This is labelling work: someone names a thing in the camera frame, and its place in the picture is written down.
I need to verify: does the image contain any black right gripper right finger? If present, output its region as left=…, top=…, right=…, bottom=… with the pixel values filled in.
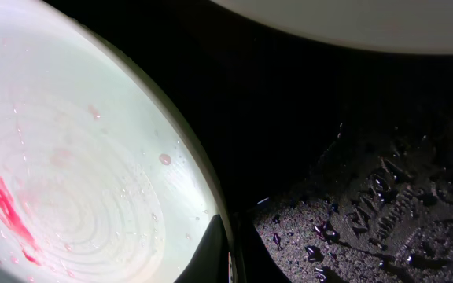
left=236, top=215, right=290, bottom=283

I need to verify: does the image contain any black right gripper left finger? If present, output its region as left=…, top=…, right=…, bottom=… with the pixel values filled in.
left=175, top=215, right=230, bottom=283

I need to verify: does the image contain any light blue plate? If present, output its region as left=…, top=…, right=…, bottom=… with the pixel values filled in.
left=0, top=1, right=238, bottom=283

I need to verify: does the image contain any black round tray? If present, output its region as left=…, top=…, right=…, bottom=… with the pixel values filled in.
left=53, top=1, right=453, bottom=282

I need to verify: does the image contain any light green plate far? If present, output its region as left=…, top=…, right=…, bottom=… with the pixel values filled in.
left=212, top=0, right=453, bottom=55

